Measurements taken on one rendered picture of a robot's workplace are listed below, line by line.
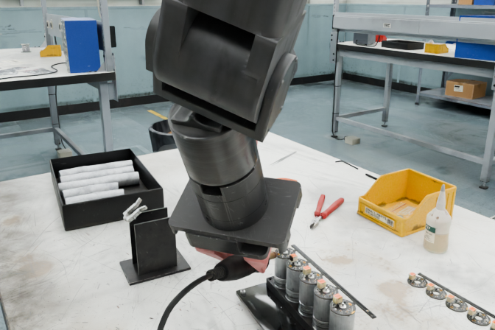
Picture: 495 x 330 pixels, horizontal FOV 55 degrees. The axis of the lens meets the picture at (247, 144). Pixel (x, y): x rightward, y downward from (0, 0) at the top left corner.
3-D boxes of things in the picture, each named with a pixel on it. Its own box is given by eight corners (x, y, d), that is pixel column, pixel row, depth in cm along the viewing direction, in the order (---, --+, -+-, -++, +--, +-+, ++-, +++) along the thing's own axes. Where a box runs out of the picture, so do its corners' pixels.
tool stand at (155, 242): (141, 283, 67) (88, 236, 61) (193, 234, 69) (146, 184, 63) (152, 306, 62) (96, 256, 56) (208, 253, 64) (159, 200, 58)
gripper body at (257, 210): (199, 180, 45) (178, 124, 40) (304, 195, 42) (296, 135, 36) (171, 237, 41) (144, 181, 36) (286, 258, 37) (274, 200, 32)
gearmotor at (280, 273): (280, 297, 55) (281, 258, 54) (269, 286, 57) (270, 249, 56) (297, 292, 56) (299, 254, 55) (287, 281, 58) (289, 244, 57)
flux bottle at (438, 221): (427, 239, 71) (435, 177, 68) (451, 247, 69) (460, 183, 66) (419, 248, 68) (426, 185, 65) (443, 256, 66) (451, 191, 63)
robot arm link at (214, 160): (147, 119, 31) (222, 134, 29) (197, 60, 36) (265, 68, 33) (175, 185, 36) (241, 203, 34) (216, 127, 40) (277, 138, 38)
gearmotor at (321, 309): (320, 342, 48) (323, 300, 47) (307, 328, 50) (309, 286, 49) (339, 335, 49) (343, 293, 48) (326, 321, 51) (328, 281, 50)
